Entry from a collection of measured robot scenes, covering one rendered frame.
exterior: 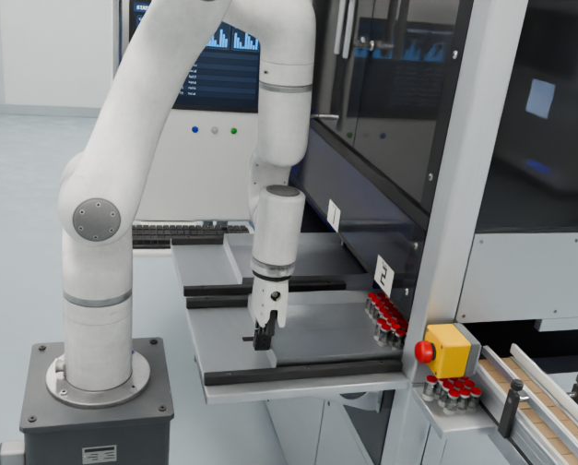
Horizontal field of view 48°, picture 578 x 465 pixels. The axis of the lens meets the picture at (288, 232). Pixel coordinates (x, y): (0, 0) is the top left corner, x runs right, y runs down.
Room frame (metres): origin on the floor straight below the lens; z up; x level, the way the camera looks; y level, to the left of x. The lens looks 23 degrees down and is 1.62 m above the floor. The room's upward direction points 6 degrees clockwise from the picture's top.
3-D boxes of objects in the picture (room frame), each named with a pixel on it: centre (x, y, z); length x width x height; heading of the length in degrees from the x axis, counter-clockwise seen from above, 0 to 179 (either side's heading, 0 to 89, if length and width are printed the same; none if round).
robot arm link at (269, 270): (1.11, 0.02, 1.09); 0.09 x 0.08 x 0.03; 17
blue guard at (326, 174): (2.06, 0.03, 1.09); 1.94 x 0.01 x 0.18; 17
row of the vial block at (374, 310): (1.26, -0.23, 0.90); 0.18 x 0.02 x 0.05; 18
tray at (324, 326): (1.23, -0.13, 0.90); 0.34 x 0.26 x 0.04; 108
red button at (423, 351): (1.01, -0.27, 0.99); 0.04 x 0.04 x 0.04; 17
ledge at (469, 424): (1.02, -0.36, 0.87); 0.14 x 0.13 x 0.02; 107
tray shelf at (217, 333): (1.37, -0.01, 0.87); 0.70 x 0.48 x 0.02; 17
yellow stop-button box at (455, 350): (1.03, -0.32, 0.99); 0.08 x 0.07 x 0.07; 107
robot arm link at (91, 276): (1.04, 0.34, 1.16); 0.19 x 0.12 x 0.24; 18
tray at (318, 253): (1.55, -0.03, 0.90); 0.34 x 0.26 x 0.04; 107
